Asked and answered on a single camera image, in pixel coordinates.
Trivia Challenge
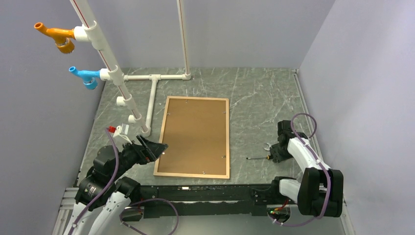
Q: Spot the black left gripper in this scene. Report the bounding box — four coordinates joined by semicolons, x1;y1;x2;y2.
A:
110;133;168;181

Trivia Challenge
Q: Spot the black yellow screwdriver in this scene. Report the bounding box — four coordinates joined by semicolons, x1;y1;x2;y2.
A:
246;155;273;160

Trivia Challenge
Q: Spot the wooden picture frame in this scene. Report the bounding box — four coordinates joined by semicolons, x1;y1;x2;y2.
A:
153;96;231;180

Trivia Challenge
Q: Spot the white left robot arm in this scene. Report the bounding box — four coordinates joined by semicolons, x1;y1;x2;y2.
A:
64;133;168;235

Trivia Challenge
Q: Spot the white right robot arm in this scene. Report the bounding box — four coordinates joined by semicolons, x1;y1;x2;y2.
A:
269;120;344;217

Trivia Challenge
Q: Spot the silver open-end wrench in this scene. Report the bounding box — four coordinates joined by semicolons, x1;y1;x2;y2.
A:
263;143;274;151

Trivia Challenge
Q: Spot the blue pipe fitting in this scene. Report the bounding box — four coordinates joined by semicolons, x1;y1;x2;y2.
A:
69;66;100;90

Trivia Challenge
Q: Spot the white pvc pipe rack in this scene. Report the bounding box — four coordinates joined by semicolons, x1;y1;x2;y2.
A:
71;0;191;136

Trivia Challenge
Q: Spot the orange pipe fitting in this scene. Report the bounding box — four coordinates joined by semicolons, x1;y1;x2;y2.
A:
34;22;75;54

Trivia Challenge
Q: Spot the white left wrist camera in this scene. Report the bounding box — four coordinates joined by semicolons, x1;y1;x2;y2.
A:
107;123;133;144

